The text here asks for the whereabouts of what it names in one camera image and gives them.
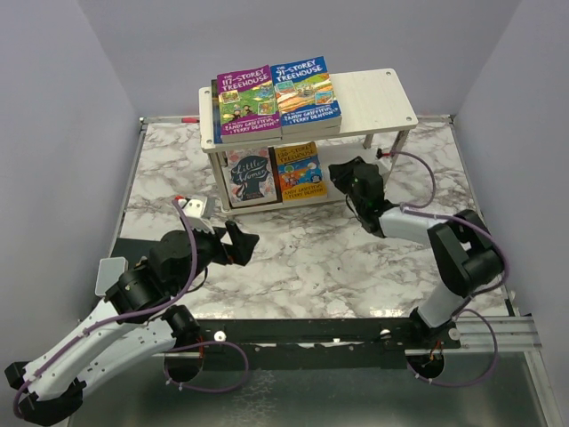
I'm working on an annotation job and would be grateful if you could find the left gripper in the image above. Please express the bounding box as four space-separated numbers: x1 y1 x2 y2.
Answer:
173 220 260 294

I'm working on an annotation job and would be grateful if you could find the blue Animal Farm book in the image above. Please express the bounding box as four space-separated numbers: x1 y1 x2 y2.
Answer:
211 78 222 144

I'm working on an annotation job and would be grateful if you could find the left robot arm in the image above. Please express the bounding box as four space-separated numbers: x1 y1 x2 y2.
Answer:
4 221 260 426

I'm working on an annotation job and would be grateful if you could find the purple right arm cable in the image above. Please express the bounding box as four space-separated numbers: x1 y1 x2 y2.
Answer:
386 149 508 321

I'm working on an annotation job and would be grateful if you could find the white two-tier shelf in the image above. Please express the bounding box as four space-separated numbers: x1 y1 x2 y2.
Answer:
198 68 418 216

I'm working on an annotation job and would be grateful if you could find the yellow 130-Storey Treehouse book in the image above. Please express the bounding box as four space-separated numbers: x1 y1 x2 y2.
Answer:
275 141 328 203

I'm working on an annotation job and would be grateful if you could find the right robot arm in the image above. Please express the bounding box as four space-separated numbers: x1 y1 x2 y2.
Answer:
328 157 509 348

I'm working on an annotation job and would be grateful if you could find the black hardcover book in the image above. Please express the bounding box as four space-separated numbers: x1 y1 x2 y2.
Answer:
268 147 283 203

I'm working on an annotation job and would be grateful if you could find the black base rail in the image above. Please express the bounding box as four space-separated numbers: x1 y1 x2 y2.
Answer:
200 317 460 370

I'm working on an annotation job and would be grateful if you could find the blue 91-Storey Treehouse book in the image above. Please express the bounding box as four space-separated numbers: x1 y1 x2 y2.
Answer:
270 56 342 135

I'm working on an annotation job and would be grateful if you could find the red marker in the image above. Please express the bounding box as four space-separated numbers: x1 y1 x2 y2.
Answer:
181 117 200 124

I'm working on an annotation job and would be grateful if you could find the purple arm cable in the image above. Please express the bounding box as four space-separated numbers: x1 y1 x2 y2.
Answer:
12 199 199 420
386 149 508 321

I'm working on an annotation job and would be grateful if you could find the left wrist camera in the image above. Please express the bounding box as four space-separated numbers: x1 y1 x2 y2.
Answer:
175 196 215 234

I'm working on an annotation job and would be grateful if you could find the floral pink notebook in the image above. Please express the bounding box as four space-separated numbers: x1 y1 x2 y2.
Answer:
223 147 277 208

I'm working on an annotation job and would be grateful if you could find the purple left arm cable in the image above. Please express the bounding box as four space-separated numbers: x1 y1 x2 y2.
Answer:
12 199 199 420

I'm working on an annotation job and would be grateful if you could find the purple 117-Storey Treehouse book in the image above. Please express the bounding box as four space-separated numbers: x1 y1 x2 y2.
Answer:
217 65 282 143

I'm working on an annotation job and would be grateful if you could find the grey rectangular box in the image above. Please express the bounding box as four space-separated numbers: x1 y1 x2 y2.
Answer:
94 256 128 297

